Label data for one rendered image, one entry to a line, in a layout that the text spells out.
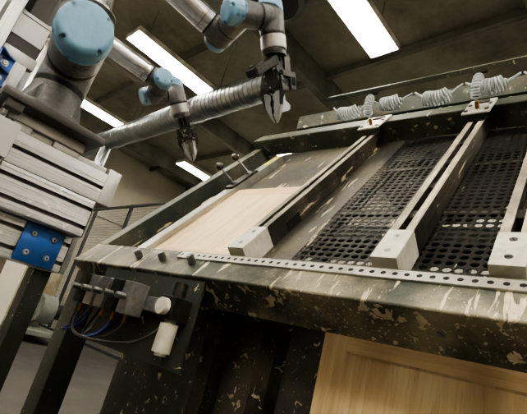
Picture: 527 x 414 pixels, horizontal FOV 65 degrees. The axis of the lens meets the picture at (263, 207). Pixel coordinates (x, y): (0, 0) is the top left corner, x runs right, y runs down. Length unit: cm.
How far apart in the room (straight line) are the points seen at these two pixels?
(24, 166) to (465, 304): 91
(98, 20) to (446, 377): 107
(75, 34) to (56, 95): 16
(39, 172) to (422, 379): 97
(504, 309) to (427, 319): 13
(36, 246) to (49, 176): 16
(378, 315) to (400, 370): 25
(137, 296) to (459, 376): 82
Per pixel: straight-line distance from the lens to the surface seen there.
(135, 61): 173
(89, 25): 100
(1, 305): 524
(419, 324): 85
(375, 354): 111
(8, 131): 89
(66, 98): 108
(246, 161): 230
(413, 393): 108
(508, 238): 96
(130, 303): 120
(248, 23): 127
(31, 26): 141
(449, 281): 87
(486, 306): 81
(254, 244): 121
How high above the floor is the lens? 68
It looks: 19 degrees up
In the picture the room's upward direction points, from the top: 15 degrees clockwise
